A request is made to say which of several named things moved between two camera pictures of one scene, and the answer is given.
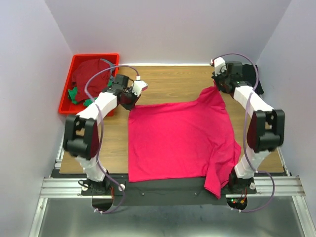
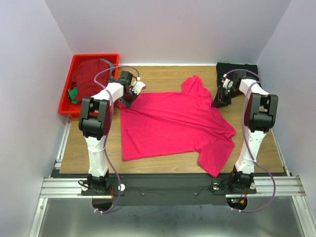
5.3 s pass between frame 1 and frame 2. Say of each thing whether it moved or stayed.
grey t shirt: stayed
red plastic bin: stayed
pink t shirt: moved
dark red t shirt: stayed
